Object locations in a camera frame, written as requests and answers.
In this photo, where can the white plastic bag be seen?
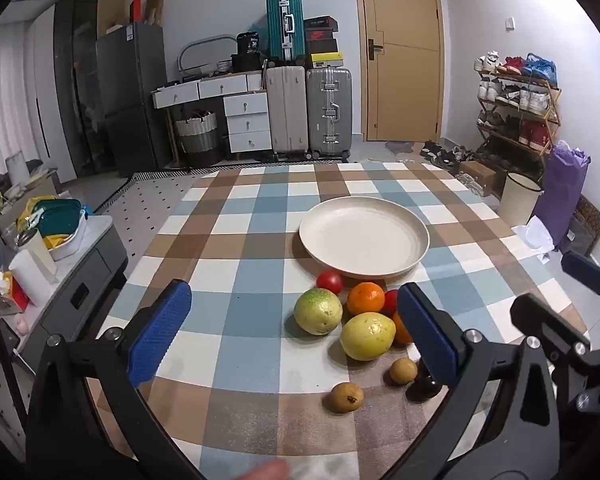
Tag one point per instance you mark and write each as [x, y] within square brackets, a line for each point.
[537, 235]

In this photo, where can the small brown round fruit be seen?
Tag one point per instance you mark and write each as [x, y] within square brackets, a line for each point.
[346, 397]
[403, 370]

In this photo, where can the large orange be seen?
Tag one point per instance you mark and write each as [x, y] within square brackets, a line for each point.
[401, 330]

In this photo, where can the white pitcher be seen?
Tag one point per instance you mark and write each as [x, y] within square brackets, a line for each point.
[32, 275]

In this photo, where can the dotted floor rug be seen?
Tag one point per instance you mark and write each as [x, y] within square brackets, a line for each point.
[150, 195]

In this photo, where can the small orange tangerine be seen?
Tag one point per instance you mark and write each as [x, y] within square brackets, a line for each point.
[365, 298]

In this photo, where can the green guava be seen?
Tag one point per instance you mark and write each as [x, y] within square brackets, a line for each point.
[318, 311]

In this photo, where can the red tomato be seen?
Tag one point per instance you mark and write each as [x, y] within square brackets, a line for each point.
[390, 302]
[330, 281]

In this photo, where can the red and black shoebox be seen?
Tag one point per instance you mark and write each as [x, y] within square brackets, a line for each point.
[321, 35]

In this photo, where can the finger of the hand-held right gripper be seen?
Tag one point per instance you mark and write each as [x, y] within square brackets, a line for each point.
[545, 320]
[582, 266]

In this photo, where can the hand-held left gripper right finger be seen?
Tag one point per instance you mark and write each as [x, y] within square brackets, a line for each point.
[425, 330]

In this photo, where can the checked tablecloth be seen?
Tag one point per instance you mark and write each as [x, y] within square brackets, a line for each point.
[230, 280]

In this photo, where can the pile of dark slippers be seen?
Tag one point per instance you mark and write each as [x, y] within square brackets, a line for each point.
[442, 152]

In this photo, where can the purple bag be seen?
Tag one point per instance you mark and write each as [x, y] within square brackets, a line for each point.
[562, 195]

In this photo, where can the white cylinder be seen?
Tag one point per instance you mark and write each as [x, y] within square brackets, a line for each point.
[16, 169]

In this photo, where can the white drawer dresser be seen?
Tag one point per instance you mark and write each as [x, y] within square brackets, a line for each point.
[245, 120]

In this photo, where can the grey refrigerator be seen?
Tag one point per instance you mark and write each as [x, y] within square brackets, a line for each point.
[130, 100]

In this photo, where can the beige suitcase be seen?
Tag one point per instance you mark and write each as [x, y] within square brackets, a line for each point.
[286, 110]

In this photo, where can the grey side cabinet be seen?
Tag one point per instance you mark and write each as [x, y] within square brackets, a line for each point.
[70, 300]

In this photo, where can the cream round plate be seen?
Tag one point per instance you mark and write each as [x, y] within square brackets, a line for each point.
[365, 237]

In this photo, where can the woven laundry basket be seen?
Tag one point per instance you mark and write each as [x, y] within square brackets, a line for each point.
[196, 140]

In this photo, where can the person's left hand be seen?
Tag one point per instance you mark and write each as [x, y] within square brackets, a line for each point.
[267, 471]

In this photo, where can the wooden shoe rack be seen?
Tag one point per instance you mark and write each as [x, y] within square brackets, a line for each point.
[555, 110]

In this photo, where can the yellow and black shoebox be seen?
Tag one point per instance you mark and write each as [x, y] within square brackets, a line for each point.
[327, 60]

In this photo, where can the white curtain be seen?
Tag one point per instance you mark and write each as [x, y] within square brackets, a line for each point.
[10, 105]

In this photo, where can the brown cardboard box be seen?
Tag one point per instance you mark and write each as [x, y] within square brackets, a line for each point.
[477, 176]

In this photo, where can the dark tall cabinet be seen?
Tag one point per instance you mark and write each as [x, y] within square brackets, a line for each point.
[80, 85]

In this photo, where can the tissue box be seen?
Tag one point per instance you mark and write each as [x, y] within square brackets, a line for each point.
[5, 292]

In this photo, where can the brown door mat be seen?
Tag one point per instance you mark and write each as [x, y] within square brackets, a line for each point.
[587, 225]

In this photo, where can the black bag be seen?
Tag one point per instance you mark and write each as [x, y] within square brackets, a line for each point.
[248, 44]

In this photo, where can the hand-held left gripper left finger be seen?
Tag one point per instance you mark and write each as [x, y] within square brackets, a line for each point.
[160, 332]

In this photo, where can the white bucket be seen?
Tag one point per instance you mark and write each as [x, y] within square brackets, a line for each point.
[519, 200]

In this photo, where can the white basin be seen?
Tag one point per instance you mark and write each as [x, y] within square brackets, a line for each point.
[72, 245]

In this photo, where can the yellow guava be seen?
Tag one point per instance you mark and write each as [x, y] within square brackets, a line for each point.
[367, 336]

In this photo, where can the grey curved metal frame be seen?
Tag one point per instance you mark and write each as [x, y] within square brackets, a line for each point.
[200, 45]

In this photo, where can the wooden door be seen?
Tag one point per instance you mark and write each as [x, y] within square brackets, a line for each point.
[405, 50]

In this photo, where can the stack of green bowls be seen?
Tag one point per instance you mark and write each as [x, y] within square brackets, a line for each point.
[57, 215]

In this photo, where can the flat cardboard sheet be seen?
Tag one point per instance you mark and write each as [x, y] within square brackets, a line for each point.
[111, 2]

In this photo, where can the small dark round fruit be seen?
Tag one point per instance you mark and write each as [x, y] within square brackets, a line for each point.
[422, 388]

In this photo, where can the teal suitcase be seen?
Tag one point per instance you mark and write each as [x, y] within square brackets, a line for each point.
[285, 30]

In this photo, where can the silver suitcase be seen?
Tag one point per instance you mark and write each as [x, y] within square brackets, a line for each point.
[329, 110]

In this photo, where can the rows of shoes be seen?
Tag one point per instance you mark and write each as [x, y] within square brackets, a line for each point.
[510, 95]

